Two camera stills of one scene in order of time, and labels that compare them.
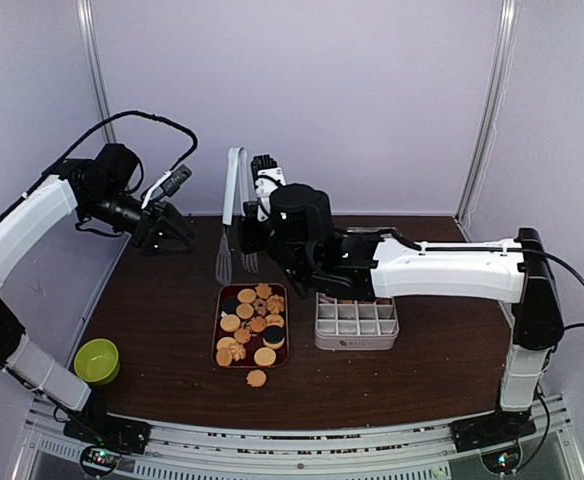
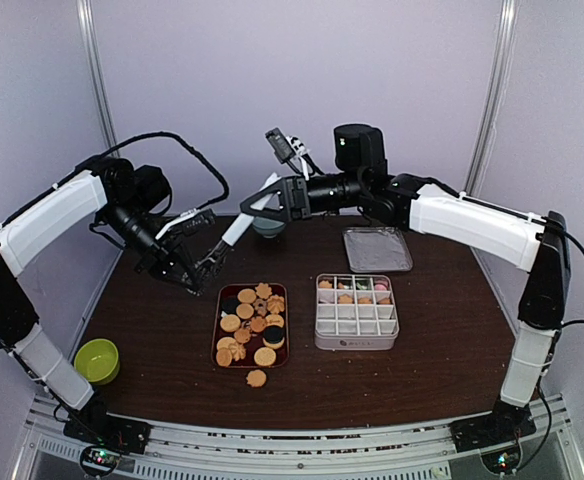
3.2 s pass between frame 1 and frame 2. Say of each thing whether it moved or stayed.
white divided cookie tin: stayed
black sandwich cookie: stayed
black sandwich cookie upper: stayed
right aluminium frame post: stayed
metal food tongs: moved
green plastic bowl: stayed
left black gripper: moved
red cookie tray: stayed
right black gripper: moved
